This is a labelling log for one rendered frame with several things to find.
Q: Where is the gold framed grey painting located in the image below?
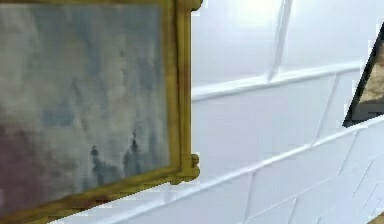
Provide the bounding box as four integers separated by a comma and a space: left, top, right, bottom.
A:
0, 0, 204, 224

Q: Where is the black framed brown picture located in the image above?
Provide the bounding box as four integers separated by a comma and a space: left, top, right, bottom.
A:
342, 21, 384, 128

